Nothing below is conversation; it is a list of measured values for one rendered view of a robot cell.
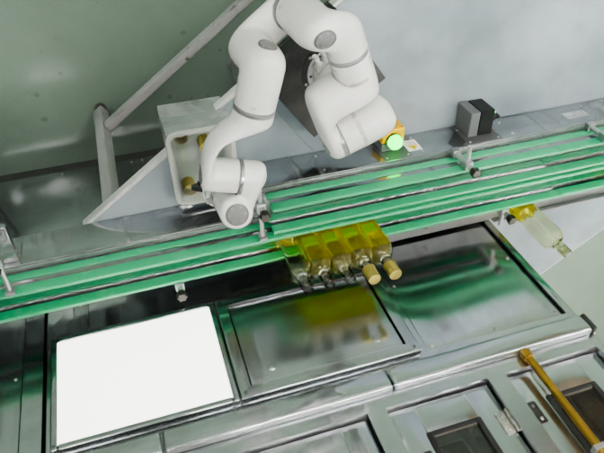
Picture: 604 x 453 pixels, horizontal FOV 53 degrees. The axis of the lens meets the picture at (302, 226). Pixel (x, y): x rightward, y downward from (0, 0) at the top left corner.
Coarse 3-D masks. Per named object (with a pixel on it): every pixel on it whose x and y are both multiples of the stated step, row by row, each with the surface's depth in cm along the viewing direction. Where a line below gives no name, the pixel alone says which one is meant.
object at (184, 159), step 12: (180, 132) 149; (192, 132) 149; (204, 132) 158; (168, 144) 149; (192, 144) 159; (228, 144) 157; (168, 156) 152; (180, 156) 161; (192, 156) 162; (228, 156) 162; (180, 168) 163; (192, 168) 164; (180, 180) 165; (180, 192) 162; (192, 204) 162
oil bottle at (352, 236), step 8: (352, 224) 168; (344, 232) 165; (352, 232) 165; (360, 232) 165; (344, 240) 164; (352, 240) 163; (360, 240) 163; (352, 248) 160; (360, 248) 160; (368, 248) 160; (352, 256) 160; (360, 256) 158; (368, 256) 159; (352, 264) 161
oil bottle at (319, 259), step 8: (304, 240) 163; (312, 240) 163; (320, 240) 163; (304, 248) 161; (312, 248) 161; (320, 248) 161; (312, 256) 158; (320, 256) 158; (328, 256) 158; (312, 264) 157; (320, 264) 156; (328, 264) 157; (312, 272) 158
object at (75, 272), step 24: (600, 168) 186; (480, 192) 176; (384, 216) 170; (192, 240) 162; (216, 240) 162; (240, 240) 162; (72, 264) 155; (96, 264) 156; (120, 264) 155; (144, 264) 155; (0, 288) 149; (24, 288) 149; (48, 288) 149
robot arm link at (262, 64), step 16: (272, 0) 114; (256, 16) 115; (272, 16) 116; (240, 32) 114; (256, 32) 113; (272, 32) 118; (240, 48) 112; (256, 48) 110; (272, 48) 110; (240, 64) 112; (256, 64) 109; (272, 64) 109; (240, 80) 113; (256, 80) 111; (272, 80) 111; (240, 96) 114; (256, 96) 113; (272, 96) 114; (256, 112) 115; (272, 112) 117
